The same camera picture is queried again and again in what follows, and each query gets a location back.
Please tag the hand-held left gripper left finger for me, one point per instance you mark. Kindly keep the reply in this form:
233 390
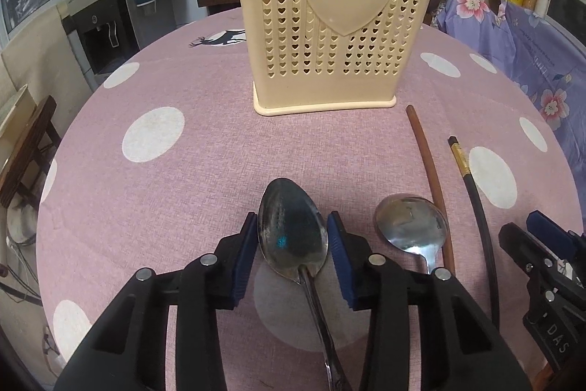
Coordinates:
245 258

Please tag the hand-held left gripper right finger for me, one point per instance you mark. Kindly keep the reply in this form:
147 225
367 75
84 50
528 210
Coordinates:
341 258

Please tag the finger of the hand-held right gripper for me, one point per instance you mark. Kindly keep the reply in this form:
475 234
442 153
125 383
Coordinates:
549 233
522 249

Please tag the black chopstick with gold band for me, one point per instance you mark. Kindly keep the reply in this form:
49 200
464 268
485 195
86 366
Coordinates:
480 226

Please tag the large metal spoon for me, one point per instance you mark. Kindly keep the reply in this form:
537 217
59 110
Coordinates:
293 230

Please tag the round metal spoon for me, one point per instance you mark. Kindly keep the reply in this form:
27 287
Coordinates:
412 221

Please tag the reddish brown wooden chopstick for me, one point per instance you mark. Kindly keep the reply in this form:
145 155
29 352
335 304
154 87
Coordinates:
428 162

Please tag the cream plastic utensil holder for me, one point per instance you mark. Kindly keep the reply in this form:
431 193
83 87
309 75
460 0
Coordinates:
284 29

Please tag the pink polka-dot tablecloth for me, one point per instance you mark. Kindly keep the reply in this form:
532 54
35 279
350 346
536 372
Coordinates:
183 198

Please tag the purple floral cloth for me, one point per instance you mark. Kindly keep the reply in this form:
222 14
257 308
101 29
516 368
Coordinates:
540 65

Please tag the white microwave oven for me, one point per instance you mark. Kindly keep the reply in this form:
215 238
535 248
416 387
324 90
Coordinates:
567 6

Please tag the dark wooden stool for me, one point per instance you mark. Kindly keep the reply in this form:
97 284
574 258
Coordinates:
27 143

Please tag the grey water dispenser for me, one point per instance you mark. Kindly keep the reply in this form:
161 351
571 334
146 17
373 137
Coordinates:
100 29

